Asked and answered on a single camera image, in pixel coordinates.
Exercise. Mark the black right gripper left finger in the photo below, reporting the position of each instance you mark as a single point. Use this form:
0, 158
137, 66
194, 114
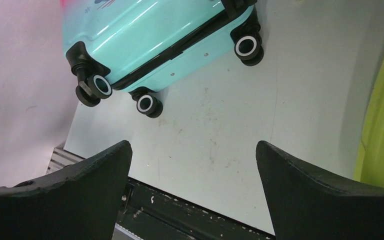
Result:
78, 202

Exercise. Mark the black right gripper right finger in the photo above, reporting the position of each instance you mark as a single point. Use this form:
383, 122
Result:
307, 202

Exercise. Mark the pink and teal kids suitcase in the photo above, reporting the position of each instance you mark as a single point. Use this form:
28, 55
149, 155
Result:
143, 46

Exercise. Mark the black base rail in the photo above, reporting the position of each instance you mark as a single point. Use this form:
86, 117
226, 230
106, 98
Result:
148, 213

